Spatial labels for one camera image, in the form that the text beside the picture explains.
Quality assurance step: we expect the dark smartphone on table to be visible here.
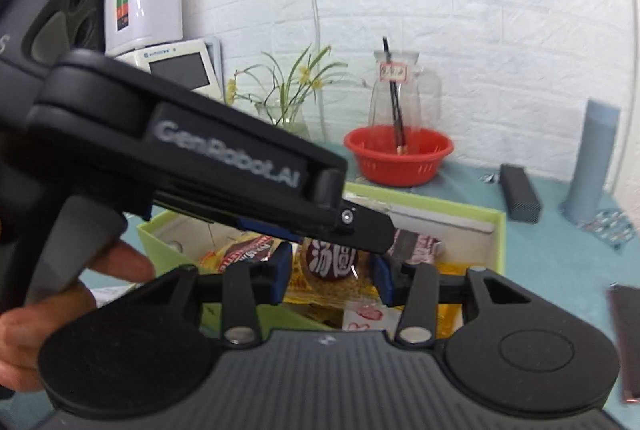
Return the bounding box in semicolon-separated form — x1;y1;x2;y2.
608;284;640;403

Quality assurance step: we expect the white device with screen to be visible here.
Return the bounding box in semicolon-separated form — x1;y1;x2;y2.
117;37;224;102

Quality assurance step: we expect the person left hand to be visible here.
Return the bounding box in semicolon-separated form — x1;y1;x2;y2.
1;242;155;392

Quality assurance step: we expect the red plastic basket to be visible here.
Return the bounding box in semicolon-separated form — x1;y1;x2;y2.
344;126;454;187

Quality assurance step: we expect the green cardboard snack box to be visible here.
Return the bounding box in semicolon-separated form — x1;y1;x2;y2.
138;183;506;332

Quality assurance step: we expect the glass vase with green plant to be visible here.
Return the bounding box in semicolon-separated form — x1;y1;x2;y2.
224;46;356;138

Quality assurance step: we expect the black stir stick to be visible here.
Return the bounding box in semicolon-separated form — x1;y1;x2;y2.
382;37;406;155

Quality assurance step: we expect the black rectangular box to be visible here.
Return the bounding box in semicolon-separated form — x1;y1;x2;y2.
499;164;542;224

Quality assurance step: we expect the brown round snack packet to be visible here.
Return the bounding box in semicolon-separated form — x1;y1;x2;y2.
300;239;359;283

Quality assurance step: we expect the clear glass pitcher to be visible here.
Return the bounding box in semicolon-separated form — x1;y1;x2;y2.
369;50;442;131

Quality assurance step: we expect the grey cylinder speaker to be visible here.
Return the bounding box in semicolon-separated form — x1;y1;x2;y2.
562;100;620;226

